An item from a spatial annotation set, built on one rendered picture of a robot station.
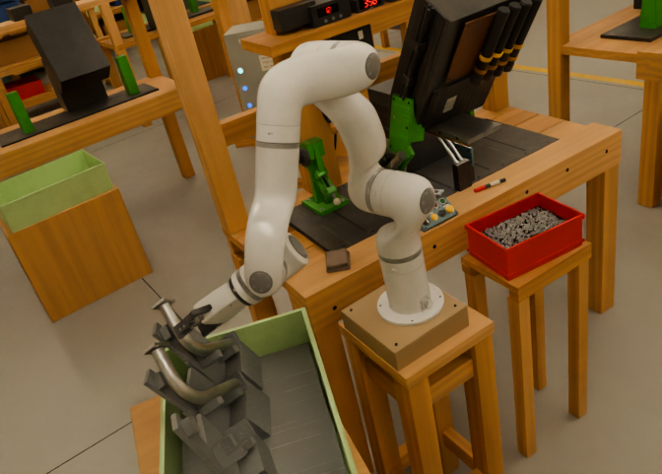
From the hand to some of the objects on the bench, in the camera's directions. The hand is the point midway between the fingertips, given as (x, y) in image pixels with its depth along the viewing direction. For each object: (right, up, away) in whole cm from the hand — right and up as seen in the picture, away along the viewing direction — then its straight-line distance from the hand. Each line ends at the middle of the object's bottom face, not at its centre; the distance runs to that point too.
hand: (192, 330), depth 139 cm
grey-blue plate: (+83, +42, +100) cm, 136 cm away
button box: (+67, +22, +81) cm, 107 cm away
